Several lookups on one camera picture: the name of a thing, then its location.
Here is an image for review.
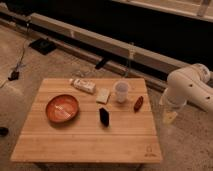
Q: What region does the black eraser block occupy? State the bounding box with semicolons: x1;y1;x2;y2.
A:
99;108;109;127

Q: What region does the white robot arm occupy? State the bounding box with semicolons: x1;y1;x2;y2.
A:
159;63;213;124

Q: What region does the dark red oblong object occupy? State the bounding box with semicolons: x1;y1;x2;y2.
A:
134;96;143;112

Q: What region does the clear plastic cup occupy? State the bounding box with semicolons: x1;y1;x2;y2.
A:
114;81;129;103

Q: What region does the beige sponge block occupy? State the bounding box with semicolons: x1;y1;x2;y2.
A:
96;88;110;104

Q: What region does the white tube bottle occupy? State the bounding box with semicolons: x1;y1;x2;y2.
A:
69;78;96;94

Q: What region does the wooden table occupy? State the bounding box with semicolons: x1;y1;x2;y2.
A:
11;78;162;164

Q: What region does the orange round bowl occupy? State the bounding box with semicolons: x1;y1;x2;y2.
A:
45;94;79;123

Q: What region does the black flat floor plate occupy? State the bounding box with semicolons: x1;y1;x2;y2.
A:
29;38;56;55

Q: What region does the black object at left edge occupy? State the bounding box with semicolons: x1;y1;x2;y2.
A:
0;127;9;136

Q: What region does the long beige rail beam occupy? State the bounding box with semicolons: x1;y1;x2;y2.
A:
31;13;213;83

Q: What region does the black floor cable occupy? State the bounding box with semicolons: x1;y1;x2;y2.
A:
7;19;32;82

